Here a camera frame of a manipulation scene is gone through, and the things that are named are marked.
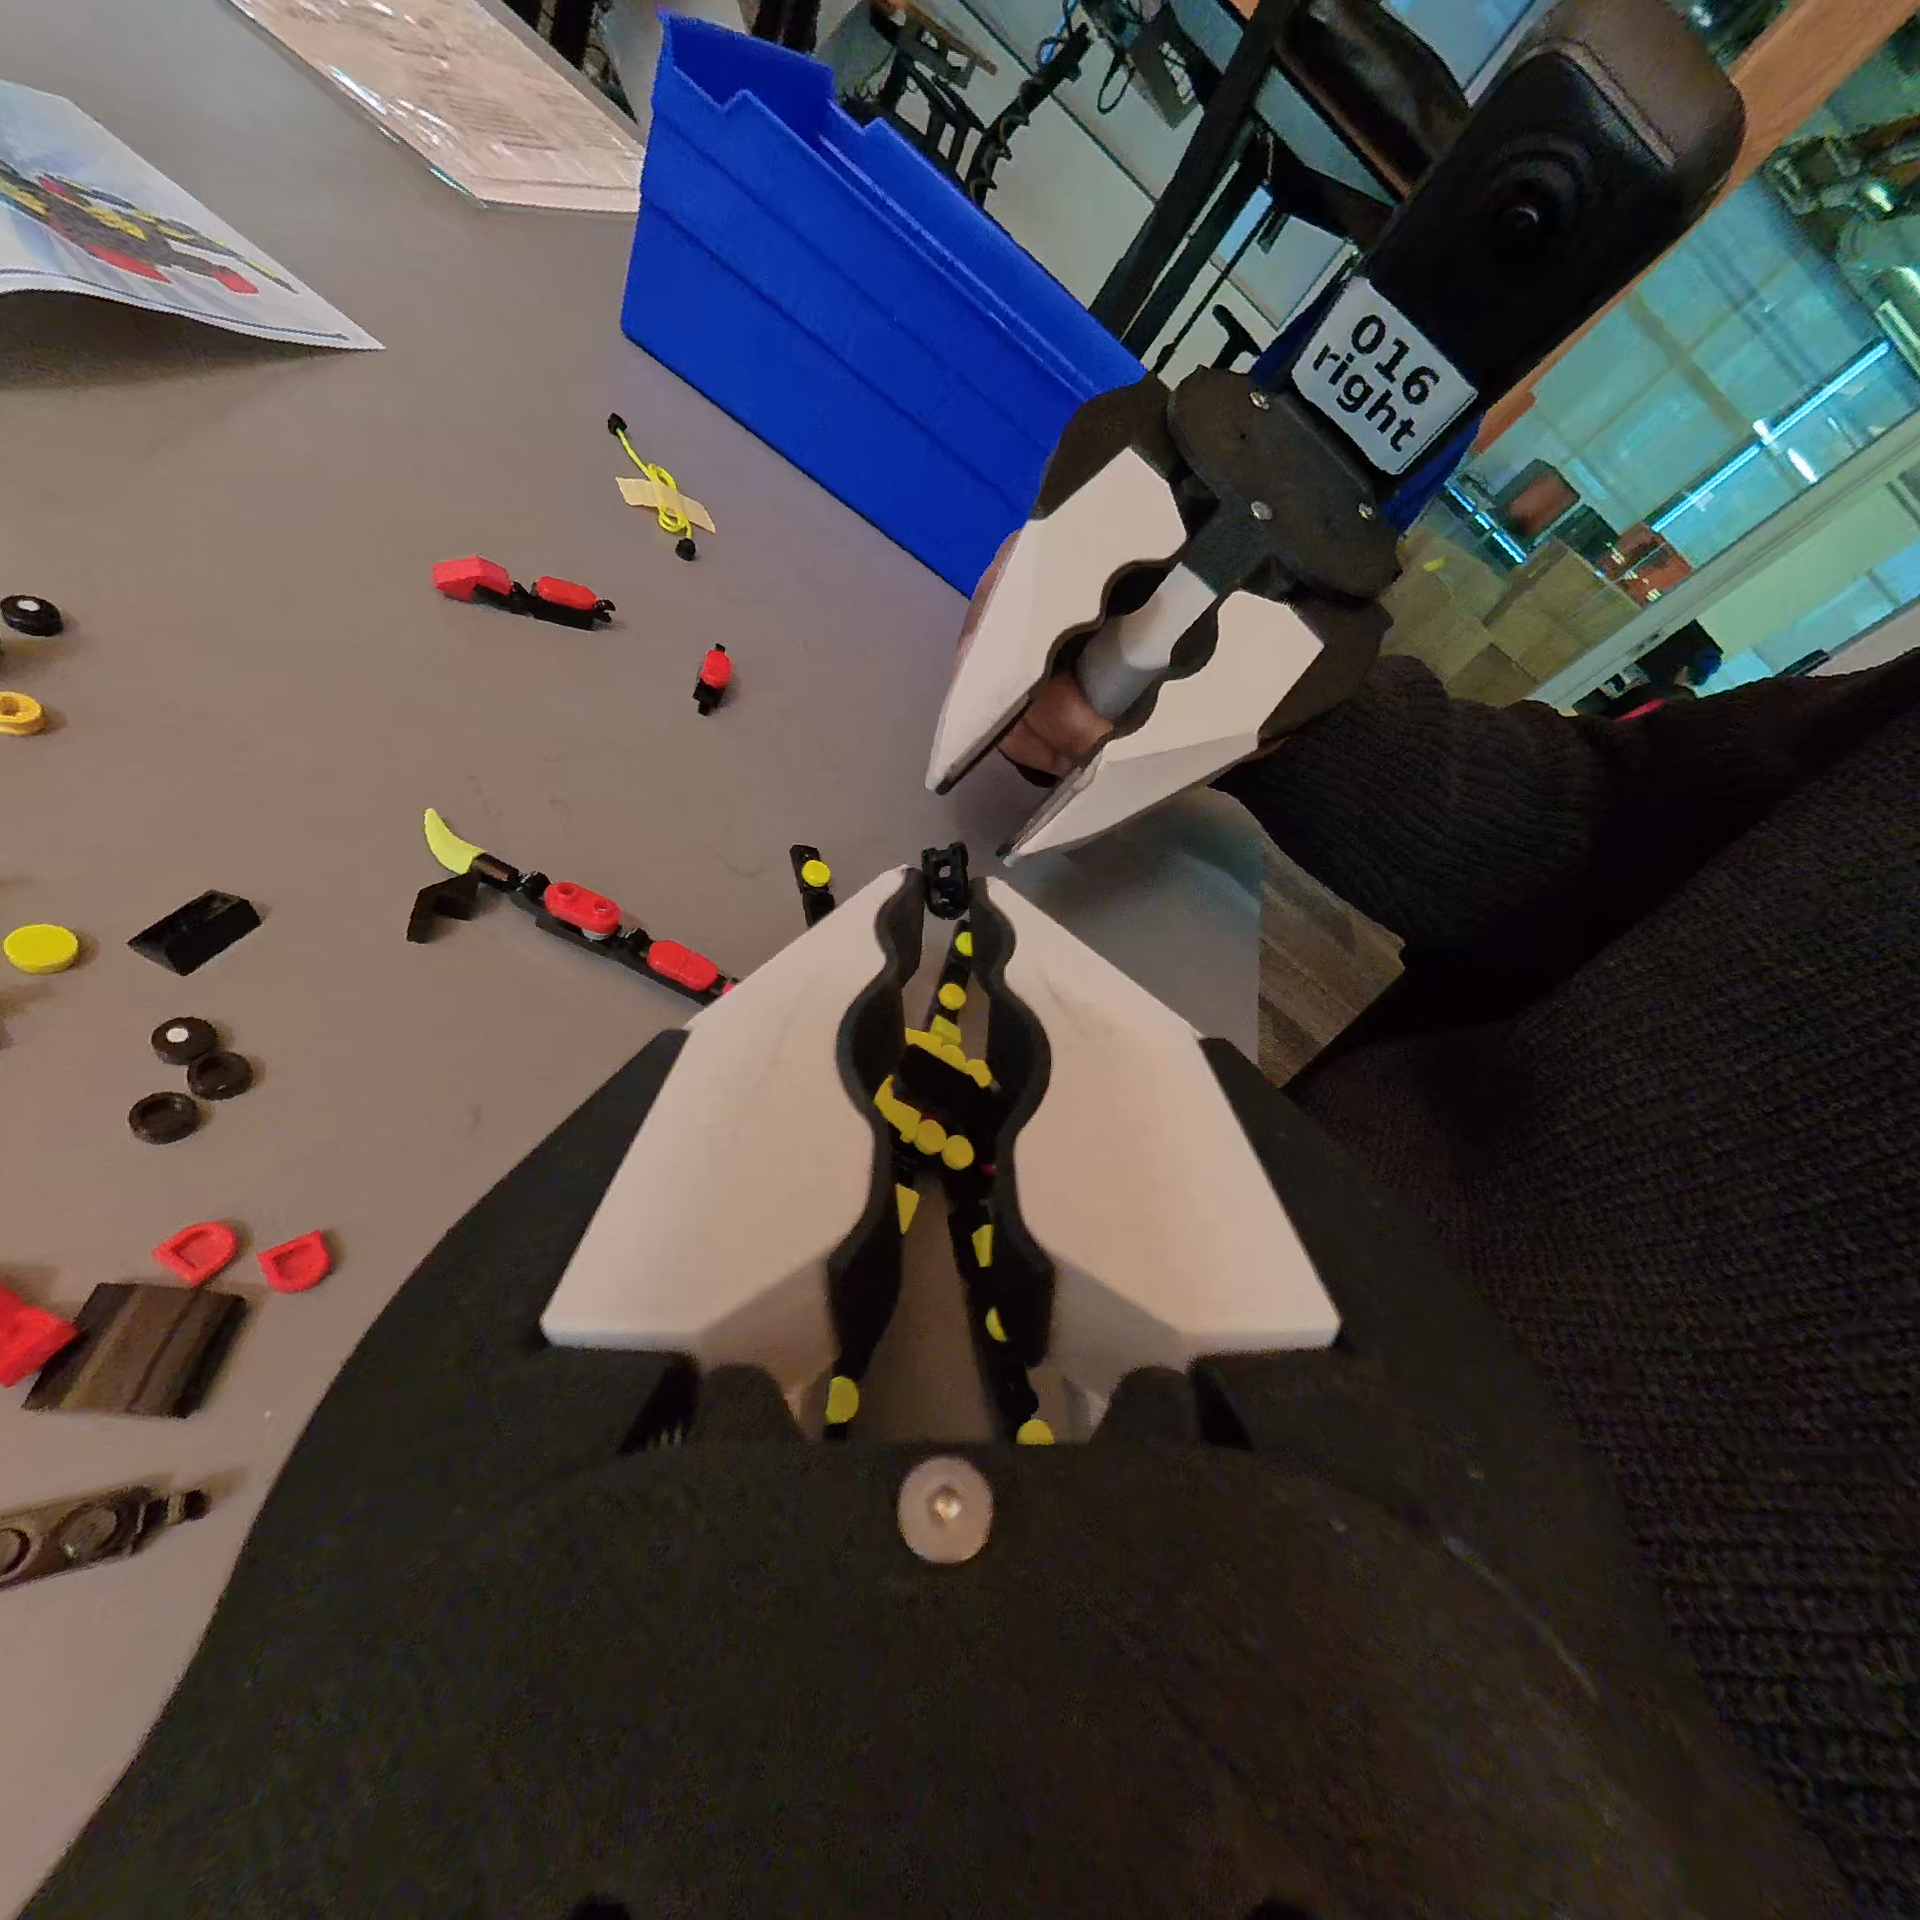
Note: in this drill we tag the blue plastic bin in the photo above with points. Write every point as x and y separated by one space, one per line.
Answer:
839 284

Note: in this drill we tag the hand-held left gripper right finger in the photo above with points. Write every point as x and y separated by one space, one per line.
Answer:
1171 1186

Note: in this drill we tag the black yellow lego scorpion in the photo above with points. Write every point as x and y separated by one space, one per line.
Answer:
932 1095

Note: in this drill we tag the red black lego claw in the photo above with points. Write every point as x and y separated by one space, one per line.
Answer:
473 575

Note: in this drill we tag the small black lego plate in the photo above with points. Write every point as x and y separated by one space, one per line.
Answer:
195 932

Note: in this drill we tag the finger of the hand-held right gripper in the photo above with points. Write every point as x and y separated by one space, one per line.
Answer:
1201 721
1049 599

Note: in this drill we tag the yellow round lego tile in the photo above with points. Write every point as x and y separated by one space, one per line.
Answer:
41 949

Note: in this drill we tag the person's right hand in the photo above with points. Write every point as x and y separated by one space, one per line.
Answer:
1060 735

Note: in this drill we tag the yellow round lego stud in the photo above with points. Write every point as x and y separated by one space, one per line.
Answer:
19 715

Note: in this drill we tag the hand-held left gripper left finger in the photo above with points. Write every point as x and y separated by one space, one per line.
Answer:
721 1186

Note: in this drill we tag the pile of lego pieces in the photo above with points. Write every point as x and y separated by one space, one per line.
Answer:
135 1349

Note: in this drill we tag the black lego bracket with pin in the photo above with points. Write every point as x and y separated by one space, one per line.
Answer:
30 617

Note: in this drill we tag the small black red lego assembly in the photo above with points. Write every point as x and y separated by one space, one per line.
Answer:
715 671

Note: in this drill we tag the black round lego stud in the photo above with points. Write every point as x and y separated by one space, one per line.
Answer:
183 1042
220 1075
164 1119

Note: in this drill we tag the person's right forearm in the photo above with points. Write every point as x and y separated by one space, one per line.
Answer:
1575 811

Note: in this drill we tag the printed paper sheets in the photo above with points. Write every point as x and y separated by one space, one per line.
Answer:
451 91

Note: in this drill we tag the lego instruction booklet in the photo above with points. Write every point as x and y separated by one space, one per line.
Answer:
119 242

